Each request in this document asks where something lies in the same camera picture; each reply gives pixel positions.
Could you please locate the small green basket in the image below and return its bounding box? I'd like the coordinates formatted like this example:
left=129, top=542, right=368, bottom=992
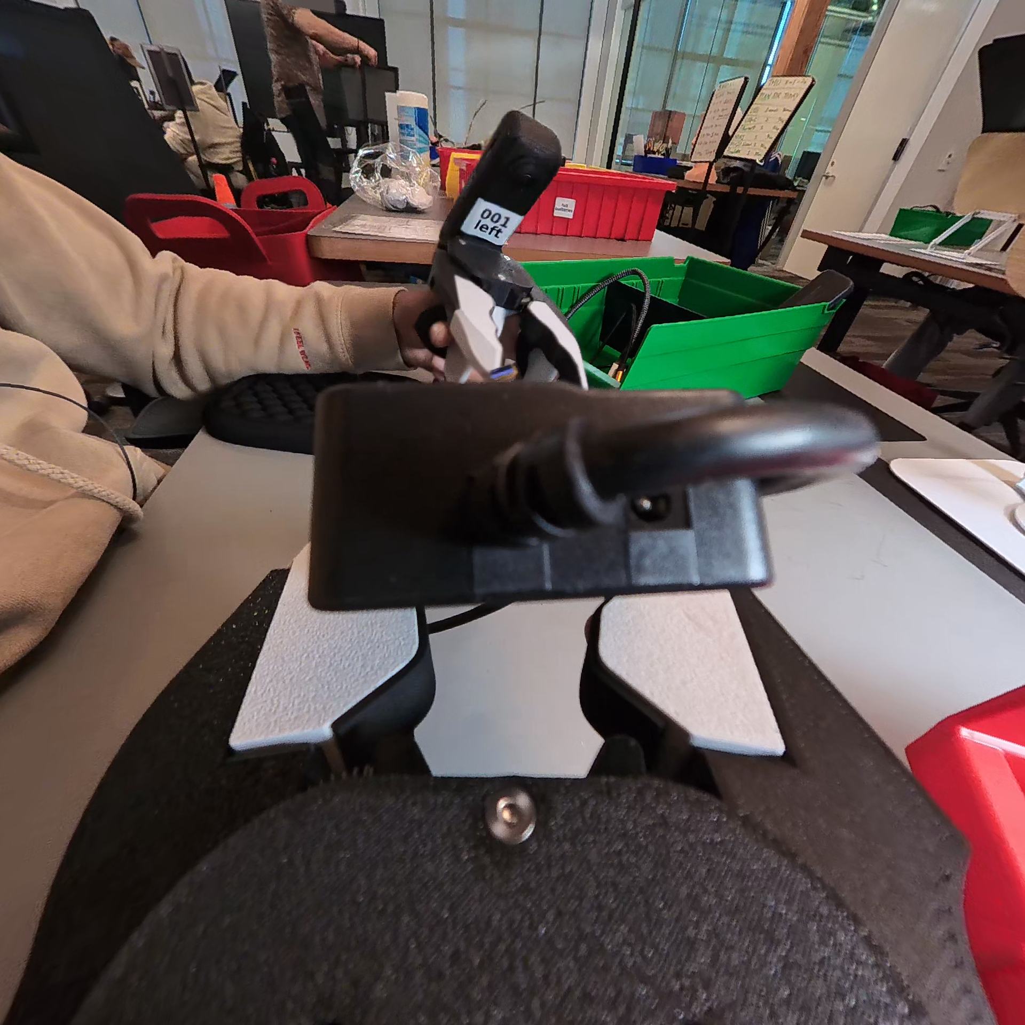
left=889, top=207, right=994, bottom=248

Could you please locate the red crate on far table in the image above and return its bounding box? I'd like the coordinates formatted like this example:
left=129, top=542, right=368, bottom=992
left=436, top=146, right=677, bottom=241

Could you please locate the black monitor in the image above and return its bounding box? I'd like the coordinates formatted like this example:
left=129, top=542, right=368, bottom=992
left=226, top=0, right=399, bottom=128

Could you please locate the thin black earphone cord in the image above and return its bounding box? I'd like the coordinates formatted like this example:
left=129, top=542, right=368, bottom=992
left=0, top=383, right=139, bottom=501

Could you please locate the person's left forearm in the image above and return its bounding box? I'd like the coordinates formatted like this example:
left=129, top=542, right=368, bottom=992
left=0, top=152, right=409, bottom=401

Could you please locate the red tote bag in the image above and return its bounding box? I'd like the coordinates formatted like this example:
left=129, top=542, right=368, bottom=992
left=124, top=176, right=337, bottom=287

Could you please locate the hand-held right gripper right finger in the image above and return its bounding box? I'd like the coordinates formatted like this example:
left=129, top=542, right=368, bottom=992
left=580, top=591, right=786, bottom=771

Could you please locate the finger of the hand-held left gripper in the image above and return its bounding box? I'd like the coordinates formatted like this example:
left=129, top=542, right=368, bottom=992
left=516, top=303, right=589, bottom=391
left=447, top=276, right=507, bottom=385

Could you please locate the brown braided USB cable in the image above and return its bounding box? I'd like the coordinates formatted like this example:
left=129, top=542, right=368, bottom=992
left=564, top=268, right=651, bottom=381

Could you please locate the black panel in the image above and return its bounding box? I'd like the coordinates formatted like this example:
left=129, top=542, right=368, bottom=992
left=979, top=36, right=1025, bottom=133

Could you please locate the paper sheet board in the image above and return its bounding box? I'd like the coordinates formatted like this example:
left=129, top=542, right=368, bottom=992
left=690, top=76, right=750, bottom=163
left=724, top=74, right=816, bottom=161

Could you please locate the wipes canister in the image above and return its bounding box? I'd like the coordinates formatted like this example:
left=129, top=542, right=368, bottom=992
left=386, top=90, right=432, bottom=157

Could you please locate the green plastic bin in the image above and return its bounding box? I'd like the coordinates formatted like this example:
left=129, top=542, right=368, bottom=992
left=521, top=256, right=842, bottom=399

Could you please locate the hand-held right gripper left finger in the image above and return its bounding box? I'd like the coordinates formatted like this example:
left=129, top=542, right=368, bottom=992
left=231, top=548, right=437, bottom=771

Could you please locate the black office chair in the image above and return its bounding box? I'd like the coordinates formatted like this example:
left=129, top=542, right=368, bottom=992
left=0, top=0, right=197, bottom=217

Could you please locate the tan chair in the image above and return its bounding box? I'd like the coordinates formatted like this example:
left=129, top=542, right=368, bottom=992
left=957, top=132, right=1025, bottom=217

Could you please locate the red plastic bin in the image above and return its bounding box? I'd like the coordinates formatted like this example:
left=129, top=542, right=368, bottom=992
left=905, top=684, right=1025, bottom=1025

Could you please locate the person's left hand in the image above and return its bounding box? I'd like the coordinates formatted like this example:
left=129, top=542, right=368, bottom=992
left=392, top=287, right=450, bottom=376

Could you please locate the clear plastic bag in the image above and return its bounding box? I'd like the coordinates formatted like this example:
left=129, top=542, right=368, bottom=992
left=350, top=143, right=441, bottom=213

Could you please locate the long wooden table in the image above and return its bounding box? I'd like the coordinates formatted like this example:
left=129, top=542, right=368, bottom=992
left=306, top=192, right=730, bottom=265

